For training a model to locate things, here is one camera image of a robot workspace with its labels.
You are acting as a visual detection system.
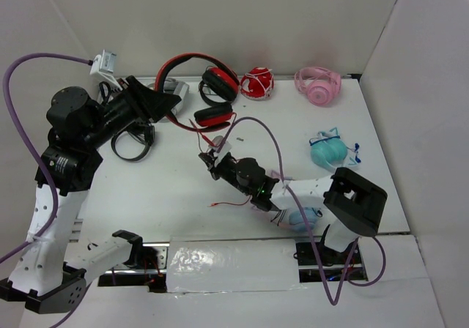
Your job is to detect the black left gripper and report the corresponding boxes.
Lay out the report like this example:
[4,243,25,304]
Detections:
[81,75,181,149]

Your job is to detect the red black headphones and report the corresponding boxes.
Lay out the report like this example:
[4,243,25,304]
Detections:
[154,53,240,133]

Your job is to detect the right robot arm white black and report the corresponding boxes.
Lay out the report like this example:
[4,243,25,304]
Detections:
[199,151,388,265]

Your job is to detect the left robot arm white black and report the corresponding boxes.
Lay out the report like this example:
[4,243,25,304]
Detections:
[1,76,180,314]

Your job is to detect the grey white headphones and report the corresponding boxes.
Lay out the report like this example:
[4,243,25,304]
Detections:
[163,78,190,116]

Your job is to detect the pink blue cat-ear headphones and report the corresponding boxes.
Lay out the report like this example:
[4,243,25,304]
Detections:
[249,170,324,234]

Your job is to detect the teal cat-ear headphones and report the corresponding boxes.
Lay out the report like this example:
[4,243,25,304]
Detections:
[309,127,362,172]

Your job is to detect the red white folded headphones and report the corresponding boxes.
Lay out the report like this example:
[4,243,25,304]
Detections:
[240,67,275,101]

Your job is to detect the white glossy cover sheet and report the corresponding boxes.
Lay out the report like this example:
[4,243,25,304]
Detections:
[166,239,300,294]

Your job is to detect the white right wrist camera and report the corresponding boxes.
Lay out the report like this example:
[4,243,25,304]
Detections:
[207,135,232,167]

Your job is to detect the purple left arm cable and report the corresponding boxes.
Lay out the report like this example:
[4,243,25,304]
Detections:
[0,52,96,328]

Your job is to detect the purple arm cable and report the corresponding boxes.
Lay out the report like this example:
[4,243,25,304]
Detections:
[219,117,388,306]
[0,52,96,328]

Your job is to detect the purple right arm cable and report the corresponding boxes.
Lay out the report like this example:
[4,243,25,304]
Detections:
[219,117,388,306]

